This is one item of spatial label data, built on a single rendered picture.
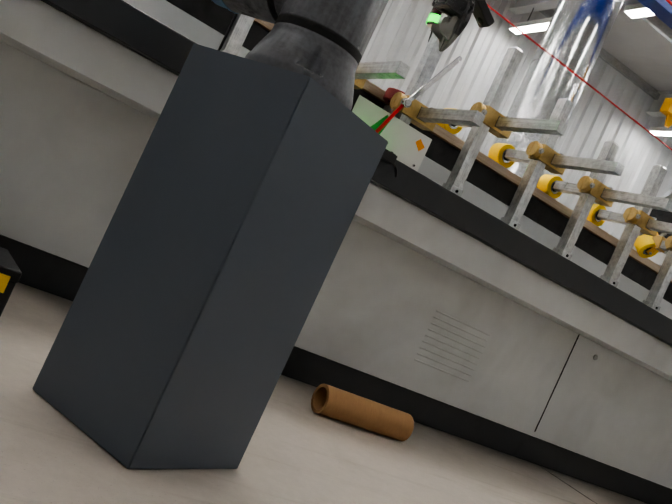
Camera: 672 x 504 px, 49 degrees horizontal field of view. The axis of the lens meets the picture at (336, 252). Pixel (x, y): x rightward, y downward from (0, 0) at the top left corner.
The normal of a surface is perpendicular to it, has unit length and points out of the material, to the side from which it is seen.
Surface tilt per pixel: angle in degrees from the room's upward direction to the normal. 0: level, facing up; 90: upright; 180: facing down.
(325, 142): 90
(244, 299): 90
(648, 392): 90
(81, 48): 90
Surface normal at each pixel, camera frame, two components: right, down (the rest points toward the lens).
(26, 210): 0.46, 0.20
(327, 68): 0.57, -0.12
